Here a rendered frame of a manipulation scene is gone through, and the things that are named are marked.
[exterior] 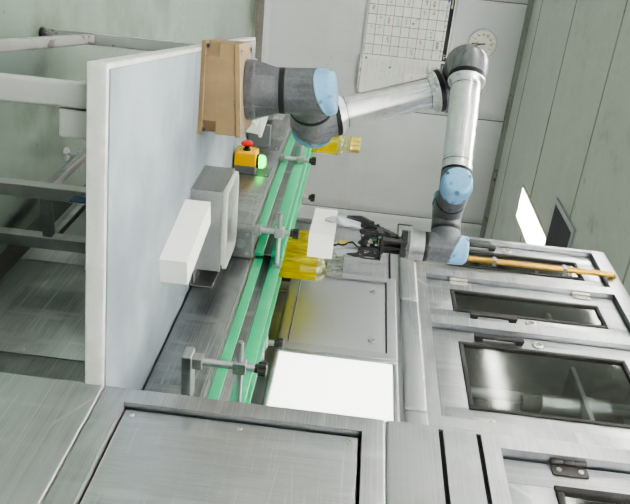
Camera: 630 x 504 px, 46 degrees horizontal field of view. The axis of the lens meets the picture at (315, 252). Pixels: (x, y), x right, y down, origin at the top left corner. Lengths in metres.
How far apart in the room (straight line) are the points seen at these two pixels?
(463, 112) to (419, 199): 6.61
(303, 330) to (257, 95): 0.69
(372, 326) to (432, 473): 1.04
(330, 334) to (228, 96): 0.75
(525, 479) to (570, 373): 1.03
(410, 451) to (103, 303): 0.56
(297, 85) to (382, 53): 6.12
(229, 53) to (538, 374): 1.23
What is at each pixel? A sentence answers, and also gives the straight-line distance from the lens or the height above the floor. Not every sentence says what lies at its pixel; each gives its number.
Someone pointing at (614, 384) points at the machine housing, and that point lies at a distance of 2.32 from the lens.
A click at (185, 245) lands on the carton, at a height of 0.79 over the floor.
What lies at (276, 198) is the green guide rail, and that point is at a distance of 2.34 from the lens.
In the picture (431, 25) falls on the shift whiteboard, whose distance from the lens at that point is 7.96.
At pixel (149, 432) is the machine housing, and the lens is 1.28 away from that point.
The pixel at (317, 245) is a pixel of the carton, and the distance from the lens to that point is 1.81.
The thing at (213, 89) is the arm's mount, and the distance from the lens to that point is 1.85.
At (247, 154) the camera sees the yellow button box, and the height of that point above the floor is 0.80.
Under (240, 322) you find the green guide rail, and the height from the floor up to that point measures 0.90.
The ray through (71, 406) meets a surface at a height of 0.72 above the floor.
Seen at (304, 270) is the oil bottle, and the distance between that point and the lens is 2.20.
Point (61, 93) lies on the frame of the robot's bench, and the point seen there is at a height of 0.66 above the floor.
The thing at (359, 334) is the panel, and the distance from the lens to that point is 2.18.
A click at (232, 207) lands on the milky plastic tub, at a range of 2.03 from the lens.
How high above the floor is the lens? 1.13
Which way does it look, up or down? 2 degrees down
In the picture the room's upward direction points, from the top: 97 degrees clockwise
